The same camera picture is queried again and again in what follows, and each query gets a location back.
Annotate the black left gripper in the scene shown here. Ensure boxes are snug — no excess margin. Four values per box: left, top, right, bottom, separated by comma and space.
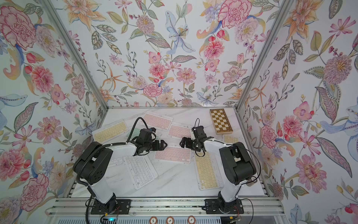
143, 138, 168, 153

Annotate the pink keyboard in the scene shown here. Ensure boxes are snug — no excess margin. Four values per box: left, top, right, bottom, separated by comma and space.
167, 123, 191, 139
154, 146, 191, 164
143, 112, 173, 130

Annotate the yellow keyboard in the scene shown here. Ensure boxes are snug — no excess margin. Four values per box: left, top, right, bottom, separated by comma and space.
194, 152, 224, 191
222, 135, 241, 144
92, 120, 129, 144

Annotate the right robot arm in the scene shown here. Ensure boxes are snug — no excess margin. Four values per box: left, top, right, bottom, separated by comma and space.
180, 126, 259, 203

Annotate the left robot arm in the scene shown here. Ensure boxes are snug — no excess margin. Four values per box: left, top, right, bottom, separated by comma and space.
73, 129, 168, 204

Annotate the mint green keyboard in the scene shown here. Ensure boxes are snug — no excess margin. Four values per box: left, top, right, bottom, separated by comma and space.
125, 126, 140, 141

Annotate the white keyboard centre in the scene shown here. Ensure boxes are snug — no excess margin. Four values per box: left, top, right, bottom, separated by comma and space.
124, 155, 158, 190

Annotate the wooden chessboard box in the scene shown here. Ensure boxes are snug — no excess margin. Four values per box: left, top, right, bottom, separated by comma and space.
209, 108, 233, 135

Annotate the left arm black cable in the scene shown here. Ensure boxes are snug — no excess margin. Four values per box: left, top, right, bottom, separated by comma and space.
130, 117, 152, 141

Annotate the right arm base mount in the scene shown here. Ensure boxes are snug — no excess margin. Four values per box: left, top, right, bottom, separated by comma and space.
202, 192, 244, 215

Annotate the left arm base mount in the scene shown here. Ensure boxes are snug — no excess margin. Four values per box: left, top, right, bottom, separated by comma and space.
90, 195, 131, 215

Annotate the aluminium front rail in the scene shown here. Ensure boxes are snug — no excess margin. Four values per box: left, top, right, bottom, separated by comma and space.
45, 197, 285, 217

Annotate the aluminium frame post left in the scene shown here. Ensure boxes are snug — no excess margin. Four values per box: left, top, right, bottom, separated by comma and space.
39, 0, 109, 111

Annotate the aluminium frame post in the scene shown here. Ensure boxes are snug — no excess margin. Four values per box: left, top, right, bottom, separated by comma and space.
39, 0, 109, 111
235, 0, 297, 111

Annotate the aluminium frame post right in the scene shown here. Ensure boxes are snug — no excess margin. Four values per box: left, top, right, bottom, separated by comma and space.
235, 0, 297, 111

